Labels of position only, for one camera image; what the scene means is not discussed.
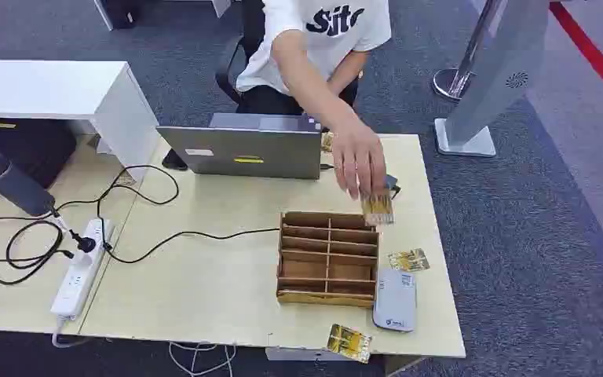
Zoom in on person's right hand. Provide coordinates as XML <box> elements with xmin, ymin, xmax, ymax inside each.
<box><xmin>331</xmin><ymin>122</ymin><xmax>389</xmax><ymax>202</ymax></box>

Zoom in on yellow printed card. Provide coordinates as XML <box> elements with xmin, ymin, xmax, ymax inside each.
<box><xmin>387</xmin><ymin>247</ymin><xmax>432</xmax><ymax>273</ymax></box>
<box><xmin>361</xmin><ymin>189</ymin><xmax>395</xmax><ymax>227</ymax></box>
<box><xmin>326</xmin><ymin>323</ymin><xmax>374</xmax><ymax>364</ymax></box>

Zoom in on grey laptop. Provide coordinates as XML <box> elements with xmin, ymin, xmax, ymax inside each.
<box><xmin>156</xmin><ymin>112</ymin><xmax>324</xmax><ymax>181</ymax></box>

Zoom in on person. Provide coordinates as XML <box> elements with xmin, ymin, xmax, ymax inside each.
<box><xmin>235</xmin><ymin>0</ymin><xmax>392</xmax><ymax>116</ymax></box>

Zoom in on wooden card box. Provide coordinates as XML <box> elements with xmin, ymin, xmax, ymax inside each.
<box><xmin>276</xmin><ymin>210</ymin><xmax>381</xmax><ymax>309</ymax></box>

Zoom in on grey card reader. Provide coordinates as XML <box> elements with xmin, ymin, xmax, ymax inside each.
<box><xmin>372</xmin><ymin>268</ymin><xmax>418</xmax><ymax>333</ymax></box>

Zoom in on grey kiosk stand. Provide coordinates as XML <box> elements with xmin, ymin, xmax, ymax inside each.
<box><xmin>433</xmin><ymin>0</ymin><xmax>551</xmax><ymax>158</ymax></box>

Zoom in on black office chair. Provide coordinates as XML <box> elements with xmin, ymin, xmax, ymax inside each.
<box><xmin>214</xmin><ymin>0</ymin><xmax>360</xmax><ymax>115</ymax></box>

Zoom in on black mouse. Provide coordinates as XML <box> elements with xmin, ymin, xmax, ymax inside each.
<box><xmin>161</xmin><ymin>148</ymin><xmax>190</xmax><ymax>172</ymax></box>

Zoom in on pale box under desk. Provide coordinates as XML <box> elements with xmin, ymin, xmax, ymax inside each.
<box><xmin>265</xmin><ymin>346</ymin><xmax>356</xmax><ymax>363</ymax></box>

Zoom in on black plug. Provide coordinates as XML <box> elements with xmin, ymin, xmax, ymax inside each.
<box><xmin>68</xmin><ymin>229</ymin><xmax>97</xmax><ymax>254</ymax></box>

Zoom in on white power strip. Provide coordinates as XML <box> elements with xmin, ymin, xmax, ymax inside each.
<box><xmin>49</xmin><ymin>218</ymin><xmax>111</xmax><ymax>320</ymax></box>

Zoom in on white side desk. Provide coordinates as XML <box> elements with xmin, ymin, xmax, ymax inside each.
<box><xmin>0</xmin><ymin>60</ymin><xmax>161</xmax><ymax>182</ymax></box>

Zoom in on black bag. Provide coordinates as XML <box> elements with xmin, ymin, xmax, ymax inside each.
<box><xmin>0</xmin><ymin>118</ymin><xmax>78</xmax><ymax>189</ymax></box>

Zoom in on grey drink flask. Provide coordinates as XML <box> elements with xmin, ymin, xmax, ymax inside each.
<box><xmin>0</xmin><ymin>149</ymin><xmax>57</xmax><ymax>218</ymax></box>

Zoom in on chrome stanchion post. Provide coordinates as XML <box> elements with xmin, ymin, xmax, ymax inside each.
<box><xmin>433</xmin><ymin>0</ymin><xmax>506</xmax><ymax>101</ymax></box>

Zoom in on looped black cable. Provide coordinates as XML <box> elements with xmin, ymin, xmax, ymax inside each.
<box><xmin>0</xmin><ymin>164</ymin><xmax>181</xmax><ymax>251</ymax></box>

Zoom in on long black cable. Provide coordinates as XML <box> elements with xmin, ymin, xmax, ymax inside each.
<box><xmin>102</xmin><ymin>226</ymin><xmax>281</xmax><ymax>265</ymax></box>

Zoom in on white cables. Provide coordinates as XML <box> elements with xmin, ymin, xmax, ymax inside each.
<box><xmin>168</xmin><ymin>342</ymin><xmax>237</xmax><ymax>377</ymax></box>

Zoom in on coiled black cable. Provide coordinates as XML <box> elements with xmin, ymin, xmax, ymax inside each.
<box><xmin>0</xmin><ymin>220</ymin><xmax>75</xmax><ymax>287</ymax></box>

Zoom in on white power strip cord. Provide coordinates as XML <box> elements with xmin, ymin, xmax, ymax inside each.
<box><xmin>51</xmin><ymin>315</ymin><xmax>93</xmax><ymax>349</ymax></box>

